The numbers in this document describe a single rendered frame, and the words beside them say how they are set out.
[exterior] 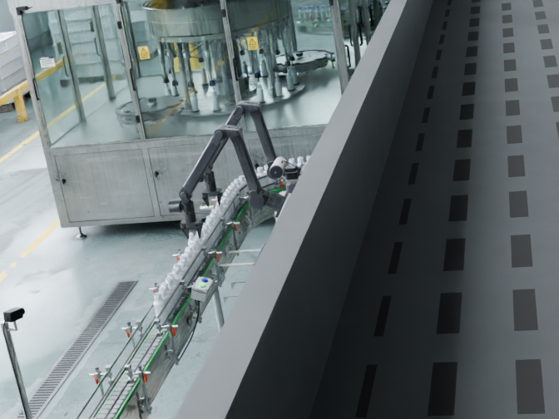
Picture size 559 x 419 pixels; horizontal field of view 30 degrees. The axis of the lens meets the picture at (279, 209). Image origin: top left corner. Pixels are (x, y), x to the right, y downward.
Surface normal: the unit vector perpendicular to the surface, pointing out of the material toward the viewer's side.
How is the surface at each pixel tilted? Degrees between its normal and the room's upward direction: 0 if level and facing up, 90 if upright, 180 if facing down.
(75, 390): 0
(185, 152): 90
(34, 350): 0
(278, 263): 0
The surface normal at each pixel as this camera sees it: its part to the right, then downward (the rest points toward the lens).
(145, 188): -0.18, 0.36
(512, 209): -0.15, -0.93
